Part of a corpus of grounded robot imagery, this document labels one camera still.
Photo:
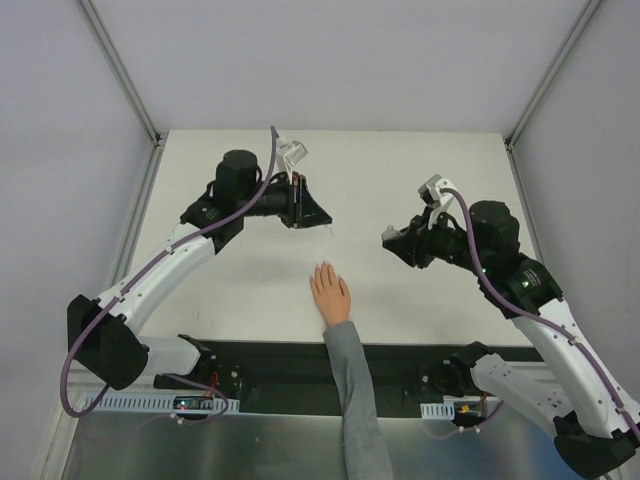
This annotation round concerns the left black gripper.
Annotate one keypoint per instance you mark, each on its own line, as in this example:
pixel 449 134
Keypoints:
pixel 298 201

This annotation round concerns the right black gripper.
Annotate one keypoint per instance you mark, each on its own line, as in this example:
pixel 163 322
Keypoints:
pixel 418 242

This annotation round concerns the clear nail polish bottle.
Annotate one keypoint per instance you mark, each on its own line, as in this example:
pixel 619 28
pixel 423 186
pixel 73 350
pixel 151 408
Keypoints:
pixel 391 233

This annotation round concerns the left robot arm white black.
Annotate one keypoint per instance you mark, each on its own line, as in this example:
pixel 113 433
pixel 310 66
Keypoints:
pixel 104 333

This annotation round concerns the grey sleeved forearm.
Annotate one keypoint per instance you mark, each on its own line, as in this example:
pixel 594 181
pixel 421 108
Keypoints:
pixel 365 452

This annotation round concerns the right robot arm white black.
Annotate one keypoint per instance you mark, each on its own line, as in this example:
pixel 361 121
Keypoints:
pixel 592 421

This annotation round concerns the person hand long nails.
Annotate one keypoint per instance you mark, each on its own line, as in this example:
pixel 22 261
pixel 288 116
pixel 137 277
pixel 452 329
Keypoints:
pixel 331 295

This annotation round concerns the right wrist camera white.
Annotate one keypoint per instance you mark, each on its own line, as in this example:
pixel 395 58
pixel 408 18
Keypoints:
pixel 432 192

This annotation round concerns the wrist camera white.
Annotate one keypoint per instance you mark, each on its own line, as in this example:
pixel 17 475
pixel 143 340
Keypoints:
pixel 289 153
pixel 432 192

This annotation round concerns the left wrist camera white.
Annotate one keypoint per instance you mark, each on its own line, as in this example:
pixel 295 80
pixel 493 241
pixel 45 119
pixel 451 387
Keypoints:
pixel 289 153

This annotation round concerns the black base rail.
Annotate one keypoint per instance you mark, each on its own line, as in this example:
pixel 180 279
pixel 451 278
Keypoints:
pixel 296 378

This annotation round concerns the right white cable duct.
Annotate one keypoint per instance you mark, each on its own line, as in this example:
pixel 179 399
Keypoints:
pixel 450 410

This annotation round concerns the white cable duct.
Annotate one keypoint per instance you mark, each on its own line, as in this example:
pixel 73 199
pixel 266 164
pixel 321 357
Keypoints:
pixel 159 403
pixel 450 410

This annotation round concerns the right aluminium frame post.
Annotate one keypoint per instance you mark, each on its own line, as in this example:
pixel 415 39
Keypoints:
pixel 570 42

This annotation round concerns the aluminium frame post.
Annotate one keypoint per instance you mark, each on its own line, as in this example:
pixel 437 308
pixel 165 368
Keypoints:
pixel 105 43
pixel 570 42

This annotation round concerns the left aluminium frame post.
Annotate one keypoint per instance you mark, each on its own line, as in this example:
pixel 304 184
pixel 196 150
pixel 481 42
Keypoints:
pixel 105 43

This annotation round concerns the left white cable duct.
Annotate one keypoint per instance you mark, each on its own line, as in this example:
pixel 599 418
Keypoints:
pixel 159 403

